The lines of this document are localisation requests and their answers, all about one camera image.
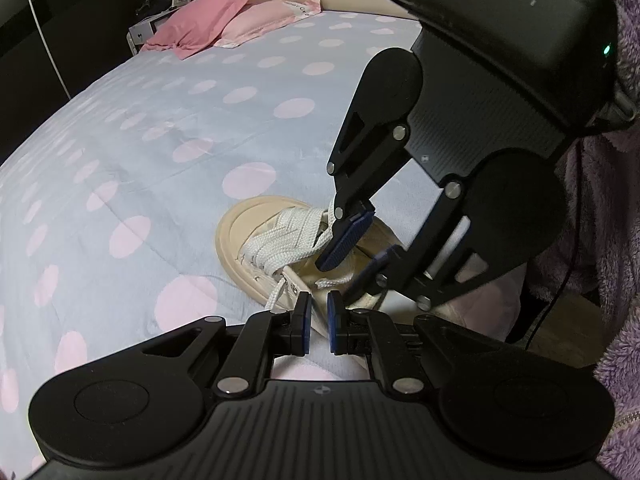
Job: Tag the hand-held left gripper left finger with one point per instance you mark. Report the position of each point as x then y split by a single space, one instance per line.
306 322

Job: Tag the black bag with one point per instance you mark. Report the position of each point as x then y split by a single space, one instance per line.
155 6

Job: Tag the polka dot bed sheet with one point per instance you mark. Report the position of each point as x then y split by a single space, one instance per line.
150 160

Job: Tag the purple fleece robe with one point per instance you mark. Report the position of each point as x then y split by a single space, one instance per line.
615 260

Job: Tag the beige platform shoe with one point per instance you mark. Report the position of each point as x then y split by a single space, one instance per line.
235 230

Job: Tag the light pink pillow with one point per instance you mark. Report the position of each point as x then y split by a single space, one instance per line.
265 20

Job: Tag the dark wardrobe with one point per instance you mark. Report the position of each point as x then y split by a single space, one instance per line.
30 60

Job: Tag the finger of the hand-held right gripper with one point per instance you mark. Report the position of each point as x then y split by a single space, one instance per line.
415 270
345 245

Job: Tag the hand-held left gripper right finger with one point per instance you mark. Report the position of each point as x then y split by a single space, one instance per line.
333 324

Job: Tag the person's right forearm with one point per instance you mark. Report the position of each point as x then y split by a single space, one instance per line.
627 10

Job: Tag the white shoelace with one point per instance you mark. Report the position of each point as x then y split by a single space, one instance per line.
290 240

